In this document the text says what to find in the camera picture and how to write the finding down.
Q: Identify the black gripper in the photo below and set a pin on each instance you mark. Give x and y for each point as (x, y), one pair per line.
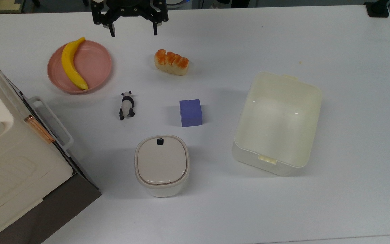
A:
(129, 8)

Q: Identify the cream plastic box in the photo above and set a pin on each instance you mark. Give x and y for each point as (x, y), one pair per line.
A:
(278, 123)

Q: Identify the toy bread loaf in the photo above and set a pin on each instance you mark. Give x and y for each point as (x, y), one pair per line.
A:
(171, 62)

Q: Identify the pink plate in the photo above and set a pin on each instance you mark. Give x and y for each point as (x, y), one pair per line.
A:
(95, 66)

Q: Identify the yellow banana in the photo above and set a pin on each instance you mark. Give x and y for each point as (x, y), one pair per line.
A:
(69, 66)

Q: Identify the panda figurine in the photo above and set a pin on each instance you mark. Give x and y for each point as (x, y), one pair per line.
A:
(126, 105)

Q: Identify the purple block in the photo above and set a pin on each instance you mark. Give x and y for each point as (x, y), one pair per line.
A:
(191, 113)

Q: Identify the white lidded bin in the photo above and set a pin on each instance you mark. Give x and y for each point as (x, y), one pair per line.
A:
(161, 164)

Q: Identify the white toy appliance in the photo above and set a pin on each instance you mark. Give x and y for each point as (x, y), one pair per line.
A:
(15, 169)

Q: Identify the black clamp mount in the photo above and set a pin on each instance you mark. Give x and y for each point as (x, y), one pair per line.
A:
(377, 9)

